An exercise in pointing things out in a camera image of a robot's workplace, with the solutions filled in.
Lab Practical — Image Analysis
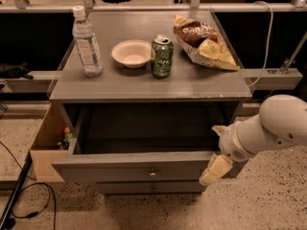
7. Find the black floor cable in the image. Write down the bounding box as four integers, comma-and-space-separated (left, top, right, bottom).
0, 140, 58, 230

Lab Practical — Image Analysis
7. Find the clear plastic water bottle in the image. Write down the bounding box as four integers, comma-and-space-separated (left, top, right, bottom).
72, 6, 103, 78

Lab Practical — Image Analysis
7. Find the grey bottom drawer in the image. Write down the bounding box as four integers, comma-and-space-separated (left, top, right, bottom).
97, 181, 205, 195

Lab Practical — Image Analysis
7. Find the grey drawer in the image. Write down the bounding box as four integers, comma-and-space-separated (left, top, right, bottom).
53, 103, 230, 183
97, 181, 205, 195

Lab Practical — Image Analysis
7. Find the grey top drawer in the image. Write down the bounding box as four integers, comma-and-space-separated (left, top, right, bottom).
53, 103, 230, 183

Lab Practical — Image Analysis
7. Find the black object on ledge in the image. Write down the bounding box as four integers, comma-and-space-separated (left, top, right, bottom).
0, 62, 34, 80

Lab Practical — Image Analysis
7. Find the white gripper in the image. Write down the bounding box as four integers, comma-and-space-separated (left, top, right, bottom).
199, 122, 259, 186

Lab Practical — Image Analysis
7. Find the small green toy in box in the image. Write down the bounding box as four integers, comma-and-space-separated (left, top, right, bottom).
58, 126, 72, 150

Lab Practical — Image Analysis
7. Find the grey drawer cabinet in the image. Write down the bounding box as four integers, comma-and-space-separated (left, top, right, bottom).
46, 9, 253, 196

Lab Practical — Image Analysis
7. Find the white paper bowl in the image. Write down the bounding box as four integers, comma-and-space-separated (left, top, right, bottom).
111, 39, 152, 69

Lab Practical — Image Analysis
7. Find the brown yellow chip bag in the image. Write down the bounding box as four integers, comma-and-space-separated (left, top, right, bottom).
173, 15, 240, 71

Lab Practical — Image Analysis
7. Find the cardboard box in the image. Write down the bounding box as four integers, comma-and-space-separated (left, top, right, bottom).
30, 104, 68, 182

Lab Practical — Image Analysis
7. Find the green soda can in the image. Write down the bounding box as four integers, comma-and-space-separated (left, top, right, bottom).
151, 34, 174, 78

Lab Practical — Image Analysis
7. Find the white hanging cable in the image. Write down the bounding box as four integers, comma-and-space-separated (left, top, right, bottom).
247, 0, 275, 88

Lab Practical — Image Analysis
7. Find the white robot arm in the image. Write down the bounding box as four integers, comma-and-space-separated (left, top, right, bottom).
199, 95, 307, 186

